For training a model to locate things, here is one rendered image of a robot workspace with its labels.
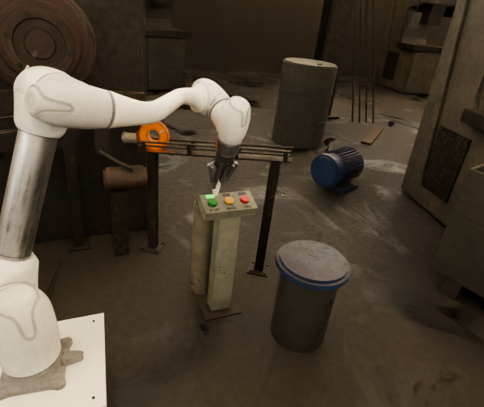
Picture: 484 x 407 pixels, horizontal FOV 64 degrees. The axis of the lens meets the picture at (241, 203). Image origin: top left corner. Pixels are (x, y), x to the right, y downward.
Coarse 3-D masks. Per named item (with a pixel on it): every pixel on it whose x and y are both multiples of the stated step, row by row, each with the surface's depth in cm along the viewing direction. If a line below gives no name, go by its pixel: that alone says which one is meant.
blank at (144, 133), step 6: (144, 126) 198; (150, 126) 197; (156, 126) 197; (162, 126) 196; (144, 132) 199; (162, 132) 198; (168, 132) 199; (144, 138) 201; (150, 138) 202; (162, 138) 199; (168, 138) 200; (150, 144) 201; (156, 144) 201
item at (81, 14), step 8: (64, 0) 168; (72, 0) 169; (72, 8) 170; (80, 8) 172; (80, 16) 173; (88, 24) 176; (88, 32) 177; (88, 40) 179; (88, 56) 182; (88, 64) 183; (0, 72) 171; (88, 72) 185; (8, 80) 174; (80, 80) 185
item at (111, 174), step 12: (108, 168) 199; (120, 168) 202; (144, 168) 206; (108, 180) 197; (120, 180) 199; (132, 180) 202; (144, 180) 205; (120, 192) 205; (120, 204) 207; (120, 216) 211; (120, 228) 214; (120, 240) 217; (120, 252) 221
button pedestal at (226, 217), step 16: (208, 208) 161; (224, 208) 163; (240, 208) 165; (256, 208) 168; (224, 224) 167; (224, 240) 171; (224, 256) 176; (224, 272) 180; (208, 288) 189; (224, 288) 185; (208, 304) 192; (224, 304) 190; (208, 320) 185
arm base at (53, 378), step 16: (64, 352) 113; (80, 352) 114; (48, 368) 106; (64, 368) 111; (0, 384) 105; (16, 384) 104; (32, 384) 105; (48, 384) 106; (64, 384) 107; (0, 400) 103
